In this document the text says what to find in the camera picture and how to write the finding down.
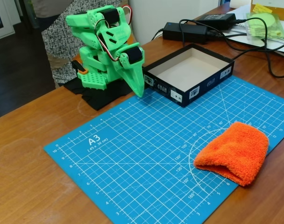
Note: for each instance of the yellow sticky note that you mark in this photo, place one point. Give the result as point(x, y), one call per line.
point(262, 9)

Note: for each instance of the clear bag green printed parts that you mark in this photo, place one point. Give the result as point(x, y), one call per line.
point(263, 25)

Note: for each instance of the black power adapter blue light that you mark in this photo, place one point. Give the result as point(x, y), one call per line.
point(179, 31)

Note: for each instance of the white paper sheets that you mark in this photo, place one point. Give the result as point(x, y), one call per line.
point(244, 39)

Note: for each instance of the black base cloth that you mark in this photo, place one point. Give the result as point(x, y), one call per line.
point(102, 98)

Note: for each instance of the white door frame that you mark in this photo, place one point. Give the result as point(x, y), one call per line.
point(6, 25)

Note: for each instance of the person in speckled grey garment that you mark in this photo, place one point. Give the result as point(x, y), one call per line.
point(62, 39)

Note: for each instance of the dark blue cardboard box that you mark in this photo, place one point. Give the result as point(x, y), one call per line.
point(202, 86)

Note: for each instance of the green 3D-printed robot arm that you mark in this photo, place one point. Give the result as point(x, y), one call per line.
point(90, 58)

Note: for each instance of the orange terry wristband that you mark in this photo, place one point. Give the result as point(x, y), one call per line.
point(235, 151)

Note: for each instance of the black flat power adapter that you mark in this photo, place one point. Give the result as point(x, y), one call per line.
point(216, 19)

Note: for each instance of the brown cardboard package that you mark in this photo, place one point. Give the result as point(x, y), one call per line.
point(281, 9)

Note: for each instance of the green gripper black servo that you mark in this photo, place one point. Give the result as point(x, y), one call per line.
point(132, 70)

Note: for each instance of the blue A3 cutting mat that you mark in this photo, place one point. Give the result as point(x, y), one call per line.
point(142, 158)

